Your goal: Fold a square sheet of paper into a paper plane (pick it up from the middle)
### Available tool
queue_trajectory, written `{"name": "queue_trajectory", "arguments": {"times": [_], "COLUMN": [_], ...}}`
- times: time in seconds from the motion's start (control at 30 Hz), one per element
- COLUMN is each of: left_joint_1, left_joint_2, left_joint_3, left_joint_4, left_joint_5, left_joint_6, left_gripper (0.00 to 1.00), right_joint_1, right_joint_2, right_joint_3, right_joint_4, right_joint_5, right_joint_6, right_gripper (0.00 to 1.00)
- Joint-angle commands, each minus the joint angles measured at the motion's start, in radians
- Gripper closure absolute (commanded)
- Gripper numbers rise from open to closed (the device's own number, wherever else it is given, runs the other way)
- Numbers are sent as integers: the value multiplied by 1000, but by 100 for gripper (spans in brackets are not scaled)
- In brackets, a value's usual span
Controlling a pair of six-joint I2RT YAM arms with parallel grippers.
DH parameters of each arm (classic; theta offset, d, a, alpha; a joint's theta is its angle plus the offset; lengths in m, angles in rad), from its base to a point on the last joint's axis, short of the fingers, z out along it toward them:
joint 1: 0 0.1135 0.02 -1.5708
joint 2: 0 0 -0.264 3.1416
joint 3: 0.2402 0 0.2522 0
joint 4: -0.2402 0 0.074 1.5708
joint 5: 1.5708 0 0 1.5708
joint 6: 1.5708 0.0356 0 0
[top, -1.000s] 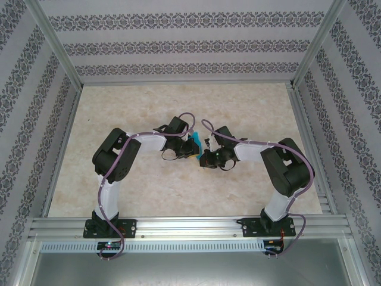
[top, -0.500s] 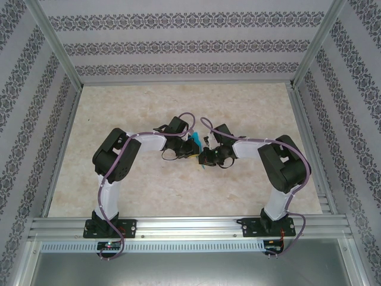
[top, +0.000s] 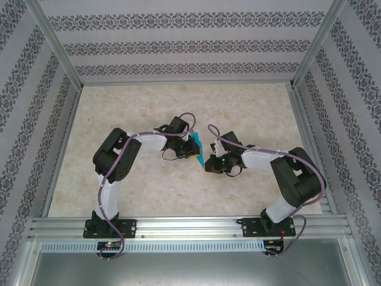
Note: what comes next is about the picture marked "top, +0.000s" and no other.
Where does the grey sheet metal panel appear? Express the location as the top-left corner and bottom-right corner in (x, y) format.
(8, 240), (374, 286)

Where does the aluminium frame cross beam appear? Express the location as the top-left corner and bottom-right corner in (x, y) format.
(79, 79), (294, 88)

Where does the aluminium mounting rail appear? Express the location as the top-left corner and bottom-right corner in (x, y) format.
(28, 216), (355, 241)

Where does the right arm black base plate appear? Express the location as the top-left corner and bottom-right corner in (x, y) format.
(241, 216), (297, 238)

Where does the slotted grey cable duct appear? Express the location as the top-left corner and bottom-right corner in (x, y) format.
(40, 240), (266, 253)

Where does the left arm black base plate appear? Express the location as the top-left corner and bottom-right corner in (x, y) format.
(83, 219), (138, 238)

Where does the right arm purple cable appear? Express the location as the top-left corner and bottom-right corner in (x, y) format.
(207, 124), (328, 259)

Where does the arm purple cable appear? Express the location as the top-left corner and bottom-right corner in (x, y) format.
(96, 112), (197, 262)
(207, 124), (328, 259)

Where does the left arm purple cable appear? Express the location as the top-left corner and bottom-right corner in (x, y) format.
(96, 112), (197, 262)

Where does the aluminium frame post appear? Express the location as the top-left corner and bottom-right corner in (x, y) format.
(290, 0), (349, 90)
(23, 0), (84, 92)

